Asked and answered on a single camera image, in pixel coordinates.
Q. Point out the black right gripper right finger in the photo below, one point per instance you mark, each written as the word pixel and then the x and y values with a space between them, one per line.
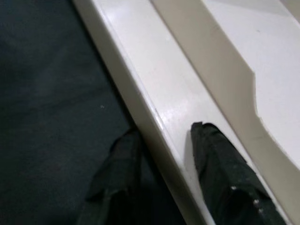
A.
pixel 225 178

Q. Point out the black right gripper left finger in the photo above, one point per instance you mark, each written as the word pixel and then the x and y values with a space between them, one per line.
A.
pixel 117 168

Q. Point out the white plastic table top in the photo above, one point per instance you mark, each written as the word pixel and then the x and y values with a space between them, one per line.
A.
pixel 152 58

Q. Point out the black tablecloth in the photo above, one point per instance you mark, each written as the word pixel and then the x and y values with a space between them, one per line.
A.
pixel 47 93

